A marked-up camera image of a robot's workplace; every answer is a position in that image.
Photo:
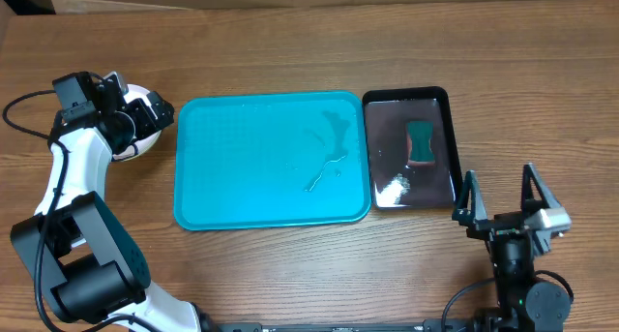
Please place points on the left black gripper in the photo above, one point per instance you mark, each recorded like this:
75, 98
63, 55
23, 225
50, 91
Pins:
161, 109

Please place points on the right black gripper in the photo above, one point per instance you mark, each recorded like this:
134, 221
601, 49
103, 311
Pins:
503, 221

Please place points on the pink white plate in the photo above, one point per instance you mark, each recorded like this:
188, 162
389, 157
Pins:
147, 110

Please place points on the green scrubbing sponge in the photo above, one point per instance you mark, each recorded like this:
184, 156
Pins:
419, 135

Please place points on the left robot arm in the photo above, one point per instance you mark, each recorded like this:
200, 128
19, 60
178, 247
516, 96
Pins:
84, 264

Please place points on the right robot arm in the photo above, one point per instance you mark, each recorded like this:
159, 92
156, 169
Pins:
527, 299

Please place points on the black rectangular tray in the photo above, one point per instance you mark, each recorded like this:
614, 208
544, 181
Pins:
395, 184

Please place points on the teal plastic tray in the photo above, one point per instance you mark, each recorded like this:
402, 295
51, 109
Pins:
276, 160

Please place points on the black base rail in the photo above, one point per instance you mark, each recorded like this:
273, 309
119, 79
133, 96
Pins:
428, 325

